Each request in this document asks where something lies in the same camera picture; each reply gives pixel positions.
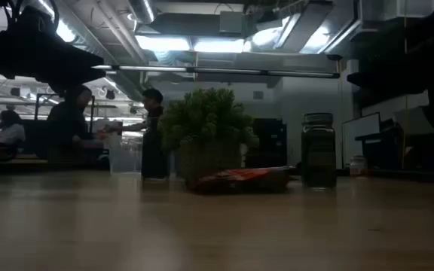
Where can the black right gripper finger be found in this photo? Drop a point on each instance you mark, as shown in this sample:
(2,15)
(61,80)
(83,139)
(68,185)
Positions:
(386,83)

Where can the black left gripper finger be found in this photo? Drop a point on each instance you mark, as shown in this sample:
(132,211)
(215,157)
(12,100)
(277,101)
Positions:
(72,86)
(92,66)

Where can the small clear glass jar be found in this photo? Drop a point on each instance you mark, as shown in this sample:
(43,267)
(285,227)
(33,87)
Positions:
(358,166)

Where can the glass spice jar metal lid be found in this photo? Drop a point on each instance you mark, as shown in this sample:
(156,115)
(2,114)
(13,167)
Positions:
(318,154)

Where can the dark spice bottle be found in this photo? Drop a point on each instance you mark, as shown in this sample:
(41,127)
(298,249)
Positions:
(154,158)

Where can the green plant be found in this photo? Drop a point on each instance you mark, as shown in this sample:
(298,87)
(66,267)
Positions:
(205,124)

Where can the red spice packet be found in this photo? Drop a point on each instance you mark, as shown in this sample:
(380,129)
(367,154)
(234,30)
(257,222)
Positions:
(243,180)

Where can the person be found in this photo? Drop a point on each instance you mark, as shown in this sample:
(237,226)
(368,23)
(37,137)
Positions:
(11,131)
(70,120)
(153,103)

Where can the white board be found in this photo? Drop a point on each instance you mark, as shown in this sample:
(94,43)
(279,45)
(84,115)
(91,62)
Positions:
(360,139)

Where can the black desk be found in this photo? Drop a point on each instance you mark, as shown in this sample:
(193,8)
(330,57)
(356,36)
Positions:
(381,148)

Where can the clear plastic container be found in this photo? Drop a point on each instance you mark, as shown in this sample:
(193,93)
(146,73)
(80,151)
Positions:
(124,158)

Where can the low black object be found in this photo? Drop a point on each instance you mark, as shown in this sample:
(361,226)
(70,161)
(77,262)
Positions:
(299,165)

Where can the long ceiling light bar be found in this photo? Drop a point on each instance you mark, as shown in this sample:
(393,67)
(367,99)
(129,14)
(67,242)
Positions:
(217,70)

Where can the black cabinet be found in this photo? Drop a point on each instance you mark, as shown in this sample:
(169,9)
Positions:
(271,143)

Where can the grey wall vent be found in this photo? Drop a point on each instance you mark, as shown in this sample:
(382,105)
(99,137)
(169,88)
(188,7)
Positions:
(258,95)

